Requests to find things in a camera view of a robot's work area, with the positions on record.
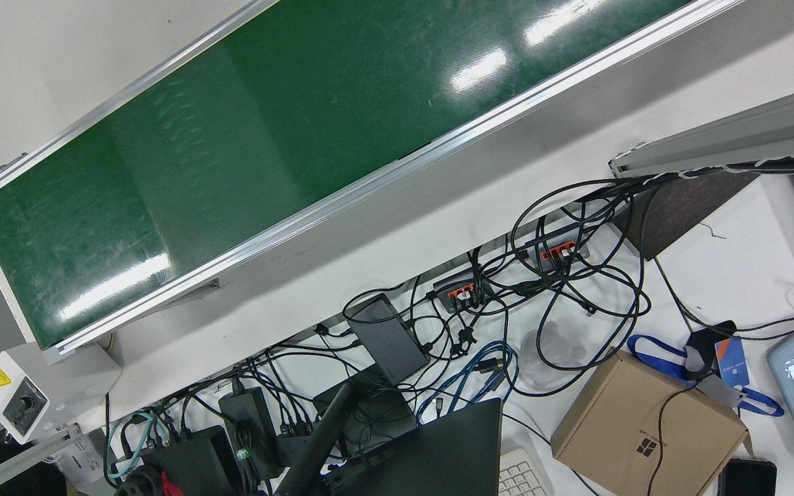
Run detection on black power strip orange switches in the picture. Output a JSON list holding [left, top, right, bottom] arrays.
[[432, 270, 489, 312]]

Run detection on black flat power adapter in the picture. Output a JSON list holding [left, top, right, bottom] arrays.
[[346, 293, 431, 387]]

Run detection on grey power strip orange switches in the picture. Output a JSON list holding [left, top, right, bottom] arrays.
[[533, 237, 591, 268]]

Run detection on clear plastic bag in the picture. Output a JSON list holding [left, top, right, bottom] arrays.
[[519, 320, 588, 394]]

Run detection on black monitor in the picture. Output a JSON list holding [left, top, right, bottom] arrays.
[[327, 397, 505, 496]]

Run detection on black power brick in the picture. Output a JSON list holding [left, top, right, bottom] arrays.
[[218, 386, 285, 477]]

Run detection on white keyboard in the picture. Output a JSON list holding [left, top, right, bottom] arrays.
[[498, 444, 558, 496]]

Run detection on dark brown board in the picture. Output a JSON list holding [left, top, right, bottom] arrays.
[[613, 172, 760, 262]]

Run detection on brown cardboard box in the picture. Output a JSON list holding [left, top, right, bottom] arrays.
[[550, 350, 750, 496]]

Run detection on black equipment box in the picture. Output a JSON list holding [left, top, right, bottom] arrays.
[[141, 425, 241, 496]]

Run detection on black round connector red tag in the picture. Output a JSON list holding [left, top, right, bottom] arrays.
[[114, 465, 185, 496]]

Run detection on blue id card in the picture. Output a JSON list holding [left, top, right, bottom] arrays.
[[714, 337, 751, 391]]

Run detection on white conveyor control box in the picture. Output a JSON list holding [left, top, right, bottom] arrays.
[[0, 342, 122, 445]]

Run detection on black smartphone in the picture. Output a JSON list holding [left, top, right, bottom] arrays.
[[717, 457, 778, 496]]

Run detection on green conveyor belt aluminium frame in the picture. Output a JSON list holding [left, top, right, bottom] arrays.
[[0, 0, 746, 364]]

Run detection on blue cable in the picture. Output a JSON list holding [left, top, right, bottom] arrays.
[[416, 340, 521, 425]]

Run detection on black cable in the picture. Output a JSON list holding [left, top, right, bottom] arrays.
[[651, 384, 700, 496], [654, 258, 794, 342], [509, 177, 654, 398]]

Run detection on blue lanyard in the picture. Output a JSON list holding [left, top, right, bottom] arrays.
[[627, 334, 786, 418]]

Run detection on teal cable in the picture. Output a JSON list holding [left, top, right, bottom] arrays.
[[105, 411, 172, 480]]

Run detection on aluminium profile post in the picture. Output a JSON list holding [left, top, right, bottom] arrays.
[[609, 76, 794, 179]]

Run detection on aluminium profile rail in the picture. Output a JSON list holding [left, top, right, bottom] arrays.
[[0, 423, 85, 496]]

